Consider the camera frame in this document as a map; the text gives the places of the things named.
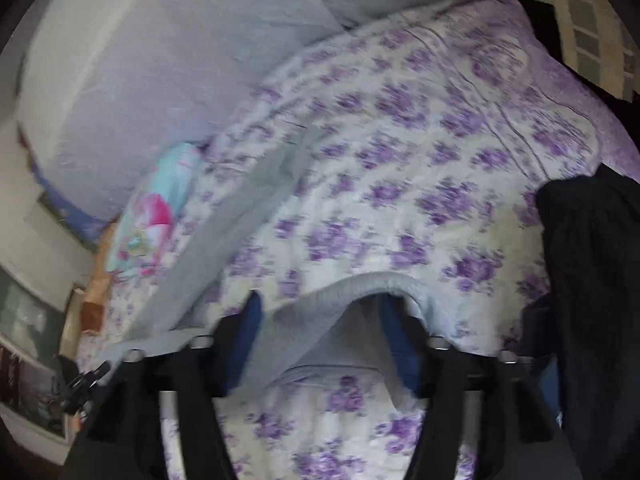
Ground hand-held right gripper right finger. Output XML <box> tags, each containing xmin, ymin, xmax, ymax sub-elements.
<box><xmin>377</xmin><ymin>297</ymin><xmax>587</xmax><ymax>480</ymax></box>

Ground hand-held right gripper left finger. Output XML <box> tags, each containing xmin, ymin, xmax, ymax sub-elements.
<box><xmin>65</xmin><ymin>292</ymin><xmax>263</xmax><ymax>480</ymax></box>

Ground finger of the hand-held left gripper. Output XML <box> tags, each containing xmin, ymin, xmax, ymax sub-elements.
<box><xmin>52</xmin><ymin>360</ymin><xmax>112</xmax><ymax>413</ymax></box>

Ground grey pants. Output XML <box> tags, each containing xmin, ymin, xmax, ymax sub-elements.
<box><xmin>107</xmin><ymin>125</ymin><xmax>456</xmax><ymax>401</ymax></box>

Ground brown cushion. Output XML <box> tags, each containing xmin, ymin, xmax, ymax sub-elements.
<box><xmin>80</xmin><ymin>300</ymin><xmax>107</xmax><ymax>337</ymax></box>

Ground white framed window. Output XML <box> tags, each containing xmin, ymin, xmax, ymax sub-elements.
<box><xmin>0</xmin><ymin>265</ymin><xmax>68</xmax><ymax>441</ymax></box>

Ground orange blanket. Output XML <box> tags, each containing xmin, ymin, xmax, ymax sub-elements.
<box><xmin>90</xmin><ymin>217</ymin><xmax>123</xmax><ymax>303</ymax></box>

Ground folded turquoise floral blanket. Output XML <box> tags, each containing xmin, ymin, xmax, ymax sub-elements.
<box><xmin>107</xmin><ymin>142</ymin><xmax>203</xmax><ymax>281</ymax></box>

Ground blue patterned cloth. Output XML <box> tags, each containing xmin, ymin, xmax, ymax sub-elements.
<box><xmin>27</xmin><ymin>157</ymin><xmax>113</xmax><ymax>238</ymax></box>

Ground purple floral bedspread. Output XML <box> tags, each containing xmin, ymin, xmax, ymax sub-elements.
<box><xmin>75</xmin><ymin>0</ymin><xmax>640</xmax><ymax>480</ymax></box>

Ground black cloth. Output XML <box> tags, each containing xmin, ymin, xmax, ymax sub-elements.
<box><xmin>520</xmin><ymin>162</ymin><xmax>640</xmax><ymax>461</ymax></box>

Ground white lace bed canopy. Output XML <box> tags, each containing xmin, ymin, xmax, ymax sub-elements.
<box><xmin>15</xmin><ymin>0</ymin><xmax>506</xmax><ymax>221</ymax></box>

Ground checkered beige curtain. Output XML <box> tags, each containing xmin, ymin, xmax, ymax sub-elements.
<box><xmin>540</xmin><ymin>0</ymin><xmax>636</xmax><ymax>101</ymax></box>

